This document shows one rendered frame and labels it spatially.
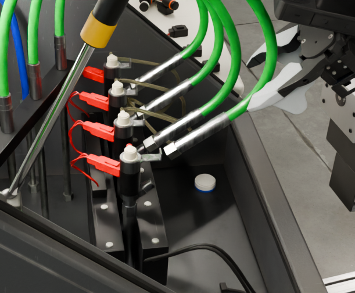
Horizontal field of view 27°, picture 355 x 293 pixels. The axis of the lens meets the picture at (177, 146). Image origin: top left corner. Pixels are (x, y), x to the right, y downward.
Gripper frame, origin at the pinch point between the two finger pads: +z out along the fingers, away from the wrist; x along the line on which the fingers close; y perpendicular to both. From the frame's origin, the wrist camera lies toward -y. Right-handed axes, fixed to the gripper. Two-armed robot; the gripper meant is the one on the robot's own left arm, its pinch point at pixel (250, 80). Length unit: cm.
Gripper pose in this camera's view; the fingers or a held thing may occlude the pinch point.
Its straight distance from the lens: 94.1
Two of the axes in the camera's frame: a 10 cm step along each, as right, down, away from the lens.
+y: 7.0, 4.9, 5.2
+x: 0.5, -7.6, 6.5
